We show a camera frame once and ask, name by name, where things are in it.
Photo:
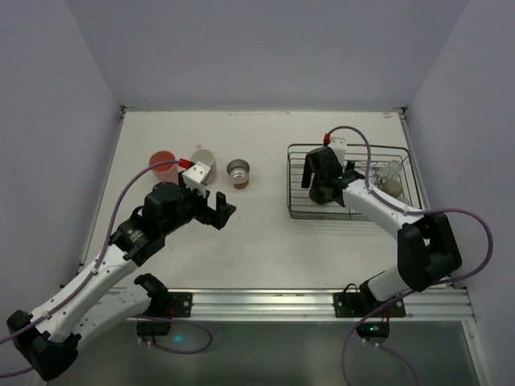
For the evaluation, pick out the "pink plastic tumbler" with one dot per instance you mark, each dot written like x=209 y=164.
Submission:
x=164 y=168

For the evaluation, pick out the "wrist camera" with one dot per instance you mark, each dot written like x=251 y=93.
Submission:
x=195 y=177
x=339 y=147

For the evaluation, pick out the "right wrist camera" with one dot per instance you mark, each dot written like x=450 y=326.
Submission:
x=339 y=147

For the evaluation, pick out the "right controller board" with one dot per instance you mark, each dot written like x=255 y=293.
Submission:
x=374 y=332

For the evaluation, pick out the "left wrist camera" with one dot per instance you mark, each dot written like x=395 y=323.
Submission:
x=195 y=177

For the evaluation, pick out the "clear glass cup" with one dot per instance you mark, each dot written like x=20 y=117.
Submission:
x=392 y=170

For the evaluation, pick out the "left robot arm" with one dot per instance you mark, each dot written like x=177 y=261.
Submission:
x=50 y=336

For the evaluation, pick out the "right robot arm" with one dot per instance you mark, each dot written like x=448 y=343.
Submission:
x=426 y=247

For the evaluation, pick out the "controller board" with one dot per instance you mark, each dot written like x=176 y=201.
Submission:
x=152 y=329
x=374 y=332

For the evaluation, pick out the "aluminium mounting rail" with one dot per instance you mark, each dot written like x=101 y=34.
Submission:
x=317 y=305

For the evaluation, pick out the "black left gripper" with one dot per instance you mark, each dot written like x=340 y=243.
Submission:
x=211 y=213

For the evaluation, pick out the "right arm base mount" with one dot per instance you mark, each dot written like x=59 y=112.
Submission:
x=352 y=303

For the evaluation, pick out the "pink ceramic mug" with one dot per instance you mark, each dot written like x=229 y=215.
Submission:
x=207 y=158

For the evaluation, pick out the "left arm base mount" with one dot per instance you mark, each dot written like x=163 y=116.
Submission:
x=179 y=305

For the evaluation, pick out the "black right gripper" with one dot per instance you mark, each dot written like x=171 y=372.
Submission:
x=318 y=177

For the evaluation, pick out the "steel cup with brown band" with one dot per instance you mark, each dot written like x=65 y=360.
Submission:
x=238 y=171

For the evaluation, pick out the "olive ceramic cup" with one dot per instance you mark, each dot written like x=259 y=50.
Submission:
x=392 y=187

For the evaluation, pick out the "left controller board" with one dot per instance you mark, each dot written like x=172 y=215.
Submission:
x=152 y=329

